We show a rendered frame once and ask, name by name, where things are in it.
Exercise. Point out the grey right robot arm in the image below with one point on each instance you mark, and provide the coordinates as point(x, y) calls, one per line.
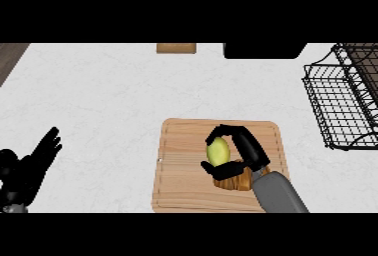
point(277, 193)

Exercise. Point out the small brown wooden block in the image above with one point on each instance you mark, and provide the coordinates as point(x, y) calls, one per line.
point(176, 48)

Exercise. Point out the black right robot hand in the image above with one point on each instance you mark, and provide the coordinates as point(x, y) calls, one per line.
point(248, 146)

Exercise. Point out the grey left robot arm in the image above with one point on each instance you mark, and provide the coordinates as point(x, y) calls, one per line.
point(12, 209)

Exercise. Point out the pale wooden cutting board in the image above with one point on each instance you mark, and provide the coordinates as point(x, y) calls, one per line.
point(196, 173)

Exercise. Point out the black appliance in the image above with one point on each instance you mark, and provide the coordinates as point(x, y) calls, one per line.
point(264, 50)

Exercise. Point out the yellow lemon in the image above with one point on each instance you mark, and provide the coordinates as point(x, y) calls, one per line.
point(218, 152)

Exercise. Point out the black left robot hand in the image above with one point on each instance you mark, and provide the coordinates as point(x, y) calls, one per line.
point(29, 166)

